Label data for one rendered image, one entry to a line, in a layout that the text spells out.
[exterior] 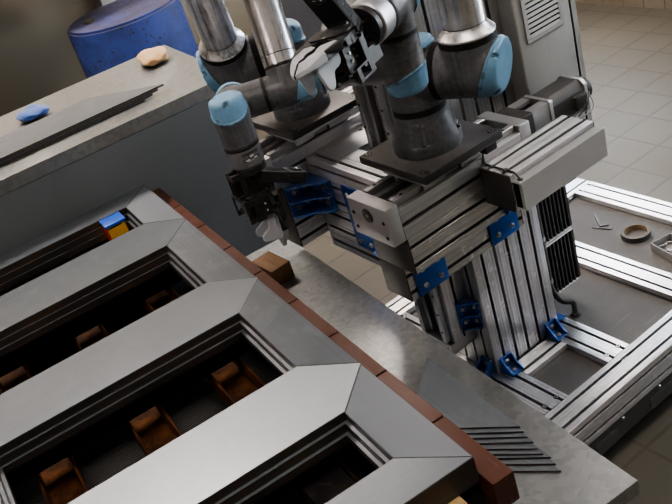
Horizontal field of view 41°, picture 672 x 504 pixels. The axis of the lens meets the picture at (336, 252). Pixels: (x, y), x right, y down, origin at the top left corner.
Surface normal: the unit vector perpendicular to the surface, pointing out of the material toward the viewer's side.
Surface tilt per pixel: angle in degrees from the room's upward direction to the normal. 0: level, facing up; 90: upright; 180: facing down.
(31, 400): 0
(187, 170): 90
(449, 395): 0
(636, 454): 0
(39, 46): 90
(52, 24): 90
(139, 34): 90
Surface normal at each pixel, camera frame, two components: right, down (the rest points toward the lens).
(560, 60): 0.57, 0.28
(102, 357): -0.27, -0.83
